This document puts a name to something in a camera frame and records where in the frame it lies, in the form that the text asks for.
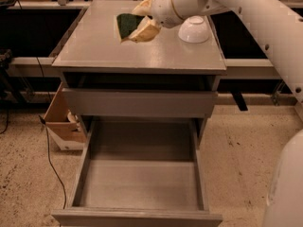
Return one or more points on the closed grey top drawer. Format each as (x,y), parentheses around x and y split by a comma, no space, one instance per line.
(140,103)

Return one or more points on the grey drawer cabinet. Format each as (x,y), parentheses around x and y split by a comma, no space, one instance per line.
(95,58)

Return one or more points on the white upturned bowl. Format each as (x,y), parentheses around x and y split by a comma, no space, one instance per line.
(194,30)

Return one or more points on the green and yellow sponge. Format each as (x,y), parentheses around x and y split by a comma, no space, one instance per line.
(127,23)

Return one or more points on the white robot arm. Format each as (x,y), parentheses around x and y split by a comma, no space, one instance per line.
(278,31)

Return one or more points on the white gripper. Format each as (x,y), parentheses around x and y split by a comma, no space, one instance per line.
(163,8)

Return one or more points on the wooden box on floor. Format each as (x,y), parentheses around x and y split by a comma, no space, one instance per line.
(63,126)

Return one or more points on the open grey middle drawer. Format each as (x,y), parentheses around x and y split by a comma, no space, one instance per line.
(139,173)

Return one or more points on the grey metal frame rail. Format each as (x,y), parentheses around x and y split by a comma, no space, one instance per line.
(235,68)

